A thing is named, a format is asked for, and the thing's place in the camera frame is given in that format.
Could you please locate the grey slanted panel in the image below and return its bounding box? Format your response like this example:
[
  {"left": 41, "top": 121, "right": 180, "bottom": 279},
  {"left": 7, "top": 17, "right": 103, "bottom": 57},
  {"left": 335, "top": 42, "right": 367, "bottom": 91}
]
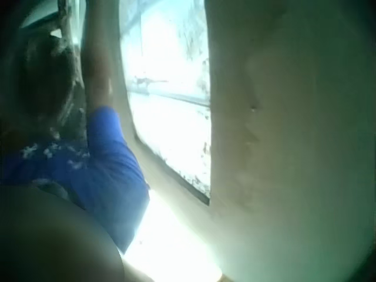
[{"left": 18, "top": 0, "right": 64, "bottom": 30}]

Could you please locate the bright window with dark frame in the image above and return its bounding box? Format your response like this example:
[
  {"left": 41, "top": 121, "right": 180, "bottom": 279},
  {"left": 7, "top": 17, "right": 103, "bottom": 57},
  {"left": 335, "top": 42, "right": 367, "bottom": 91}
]
[{"left": 119, "top": 0, "right": 212, "bottom": 206}]

